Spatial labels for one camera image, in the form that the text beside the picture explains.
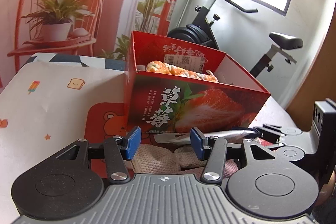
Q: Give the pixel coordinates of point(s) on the orange white patterned cloth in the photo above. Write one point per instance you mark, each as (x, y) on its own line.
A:
(165, 68)

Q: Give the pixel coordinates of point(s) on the red bear print mat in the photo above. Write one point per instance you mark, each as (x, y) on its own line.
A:
(103, 121)

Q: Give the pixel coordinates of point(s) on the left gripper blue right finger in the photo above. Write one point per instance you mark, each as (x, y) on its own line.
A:
(213, 150)

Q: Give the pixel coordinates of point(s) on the pink knit cloth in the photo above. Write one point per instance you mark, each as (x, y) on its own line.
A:
(158, 160)

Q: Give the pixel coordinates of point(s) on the red strawberry cardboard box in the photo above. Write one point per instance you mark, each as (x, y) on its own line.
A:
(160, 103)

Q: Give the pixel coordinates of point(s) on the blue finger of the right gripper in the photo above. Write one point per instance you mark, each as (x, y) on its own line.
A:
(284, 140)

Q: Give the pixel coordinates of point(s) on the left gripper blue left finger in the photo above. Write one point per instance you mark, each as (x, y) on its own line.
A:
(118, 149)

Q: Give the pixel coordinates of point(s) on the white patterned table cloth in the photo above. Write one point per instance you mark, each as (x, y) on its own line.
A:
(44, 109)

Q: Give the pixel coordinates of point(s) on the wooden door panel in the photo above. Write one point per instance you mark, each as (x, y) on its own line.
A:
(314, 79)

